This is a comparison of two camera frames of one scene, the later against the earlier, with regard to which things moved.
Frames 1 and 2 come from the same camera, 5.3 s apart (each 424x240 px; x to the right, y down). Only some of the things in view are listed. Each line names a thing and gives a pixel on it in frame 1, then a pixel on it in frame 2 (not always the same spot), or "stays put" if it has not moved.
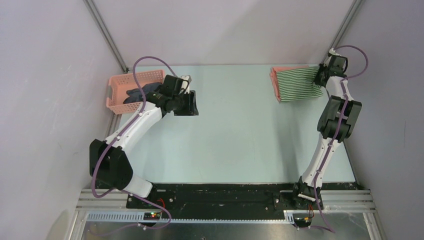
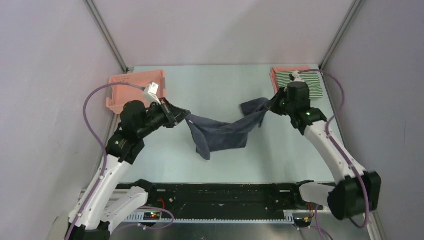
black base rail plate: [223, 198] stays put
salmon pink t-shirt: [274, 76] stays put
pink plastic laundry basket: [119, 85] stays put
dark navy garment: [135, 95] → [213, 136]
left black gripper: [190, 109] → [176, 115]
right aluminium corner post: [343, 27] stays put
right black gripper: [316, 79] → [282, 92]
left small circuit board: [151, 216] stays put
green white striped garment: [298, 83] stays put
